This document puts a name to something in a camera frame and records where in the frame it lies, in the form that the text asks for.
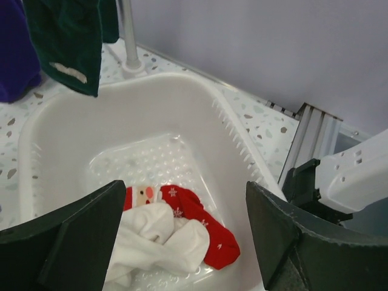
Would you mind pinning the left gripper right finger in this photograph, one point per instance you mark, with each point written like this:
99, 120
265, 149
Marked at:
299, 251

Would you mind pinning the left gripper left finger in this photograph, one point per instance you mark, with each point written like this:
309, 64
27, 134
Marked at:
66, 249

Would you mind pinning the white sock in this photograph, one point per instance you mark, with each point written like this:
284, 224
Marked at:
154, 222
145, 255

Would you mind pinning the red santa sock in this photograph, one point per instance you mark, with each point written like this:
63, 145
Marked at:
223, 249

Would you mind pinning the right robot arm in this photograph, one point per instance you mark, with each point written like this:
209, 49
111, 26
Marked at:
335, 187

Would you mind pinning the white plastic basin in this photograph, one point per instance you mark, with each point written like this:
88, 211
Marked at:
167, 128

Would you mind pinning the purple sock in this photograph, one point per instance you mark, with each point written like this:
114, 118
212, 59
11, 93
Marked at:
20, 67

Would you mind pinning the white drying rack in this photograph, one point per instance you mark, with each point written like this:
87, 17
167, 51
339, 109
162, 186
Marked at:
125, 50

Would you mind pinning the aluminium frame rail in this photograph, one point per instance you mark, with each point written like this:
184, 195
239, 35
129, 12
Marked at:
309, 133

